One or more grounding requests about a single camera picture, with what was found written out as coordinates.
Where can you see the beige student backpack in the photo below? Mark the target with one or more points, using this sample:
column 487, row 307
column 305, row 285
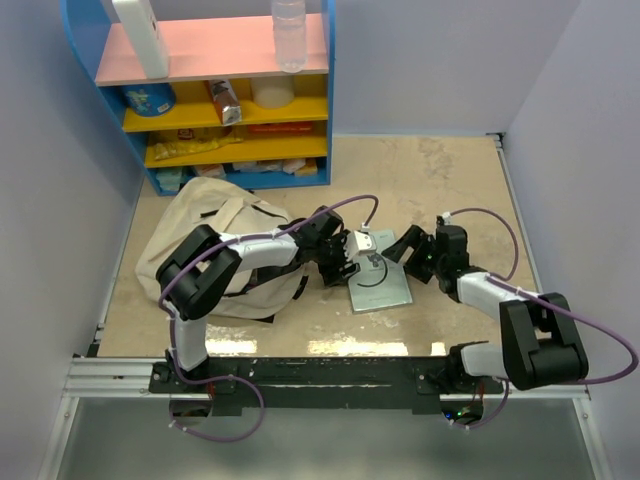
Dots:
column 193, row 222

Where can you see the yellow snack packet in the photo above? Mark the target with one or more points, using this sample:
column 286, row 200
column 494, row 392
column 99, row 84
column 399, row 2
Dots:
column 172, row 149

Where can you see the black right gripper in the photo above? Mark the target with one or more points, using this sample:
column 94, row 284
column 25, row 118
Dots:
column 409, row 239

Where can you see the blue snack cup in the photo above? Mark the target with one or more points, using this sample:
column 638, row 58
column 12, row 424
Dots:
column 150, row 100

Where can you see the colourful wooden shelf unit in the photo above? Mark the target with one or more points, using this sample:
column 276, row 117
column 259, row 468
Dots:
column 229, row 48

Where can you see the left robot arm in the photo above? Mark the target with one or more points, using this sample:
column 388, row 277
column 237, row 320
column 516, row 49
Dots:
column 211, row 267

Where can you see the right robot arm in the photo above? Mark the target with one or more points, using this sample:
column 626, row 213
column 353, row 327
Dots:
column 540, row 344

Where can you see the white rectangular bottle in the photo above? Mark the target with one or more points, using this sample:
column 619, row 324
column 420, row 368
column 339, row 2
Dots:
column 142, row 37

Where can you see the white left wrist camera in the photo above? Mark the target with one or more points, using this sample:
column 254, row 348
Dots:
column 359, row 243

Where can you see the orange flat box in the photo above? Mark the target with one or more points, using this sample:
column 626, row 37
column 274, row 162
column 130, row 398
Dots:
column 282, row 128

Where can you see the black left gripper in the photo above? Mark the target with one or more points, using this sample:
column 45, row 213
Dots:
column 333, row 275

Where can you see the aluminium rail frame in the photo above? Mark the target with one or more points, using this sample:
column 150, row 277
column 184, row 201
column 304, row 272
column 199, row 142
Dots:
column 111, row 427

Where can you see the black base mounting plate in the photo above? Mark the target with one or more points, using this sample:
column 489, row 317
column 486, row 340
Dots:
column 417, row 384

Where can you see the pale blue hardcover book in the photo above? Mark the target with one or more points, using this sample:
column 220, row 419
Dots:
column 380, row 283

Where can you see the brown silver snack packet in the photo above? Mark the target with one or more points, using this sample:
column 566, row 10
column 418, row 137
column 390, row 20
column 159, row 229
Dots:
column 225, row 102

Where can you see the white round container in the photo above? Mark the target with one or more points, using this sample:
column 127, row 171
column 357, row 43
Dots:
column 272, row 92

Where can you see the clear plastic water bottle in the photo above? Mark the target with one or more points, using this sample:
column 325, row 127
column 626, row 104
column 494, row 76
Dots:
column 289, row 33

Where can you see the blue tissue pack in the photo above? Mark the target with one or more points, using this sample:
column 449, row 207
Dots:
column 172, row 179

